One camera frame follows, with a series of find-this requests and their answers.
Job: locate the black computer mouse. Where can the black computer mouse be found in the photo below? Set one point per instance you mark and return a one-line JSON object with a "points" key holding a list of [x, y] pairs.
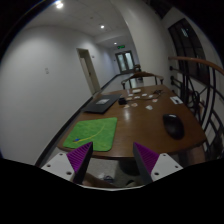
{"points": [[173, 126]]}

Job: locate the wooden chair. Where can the wooden chair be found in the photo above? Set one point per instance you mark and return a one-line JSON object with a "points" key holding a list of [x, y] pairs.
{"points": [[142, 74]]}

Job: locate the black metal railing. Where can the black metal railing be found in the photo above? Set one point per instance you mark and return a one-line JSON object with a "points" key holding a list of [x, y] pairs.
{"points": [[198, 83]]}

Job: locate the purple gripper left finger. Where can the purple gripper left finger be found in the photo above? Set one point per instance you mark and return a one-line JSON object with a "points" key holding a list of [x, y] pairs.
{"points": [[79, 159]]}

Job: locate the double glass door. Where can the double glass door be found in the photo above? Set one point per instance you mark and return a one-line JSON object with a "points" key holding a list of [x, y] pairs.
{"points": [[125, 61]]}

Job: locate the small black box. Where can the small black box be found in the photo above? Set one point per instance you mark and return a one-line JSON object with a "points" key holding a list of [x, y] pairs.
{"points": [[122, 101]]}

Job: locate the black laptop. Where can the black laptop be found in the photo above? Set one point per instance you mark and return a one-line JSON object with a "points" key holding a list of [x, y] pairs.
{"points": [[102, 104]]}

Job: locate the white side door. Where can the white side door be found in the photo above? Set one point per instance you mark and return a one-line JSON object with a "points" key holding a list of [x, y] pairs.
{"points": [[88, 69]]}

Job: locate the green mouse pad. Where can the green mouse pad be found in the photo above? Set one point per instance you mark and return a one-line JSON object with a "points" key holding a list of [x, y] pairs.
{"points": [[100, 132]]}

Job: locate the white paper card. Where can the white paper card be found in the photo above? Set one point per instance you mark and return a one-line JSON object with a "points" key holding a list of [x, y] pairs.
{"points": [[149, 107]]}

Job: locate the white booklet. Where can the white booklet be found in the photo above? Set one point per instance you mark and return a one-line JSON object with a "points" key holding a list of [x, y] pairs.
{"points": [[176, 100]]}

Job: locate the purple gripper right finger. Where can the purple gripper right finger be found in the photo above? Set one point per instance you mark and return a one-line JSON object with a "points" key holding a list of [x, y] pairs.
{"points": [[145, 159]]}

